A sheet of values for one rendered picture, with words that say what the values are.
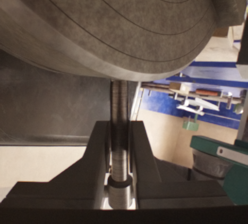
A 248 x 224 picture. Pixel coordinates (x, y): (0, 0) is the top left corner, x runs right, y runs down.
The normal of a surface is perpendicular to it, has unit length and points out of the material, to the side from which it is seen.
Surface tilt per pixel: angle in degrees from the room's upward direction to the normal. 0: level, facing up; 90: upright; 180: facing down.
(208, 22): 90
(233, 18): 11
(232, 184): 90
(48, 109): 90
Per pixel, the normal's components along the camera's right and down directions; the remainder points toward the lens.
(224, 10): -0.37, 0.92
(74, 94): 0.67, 0.16
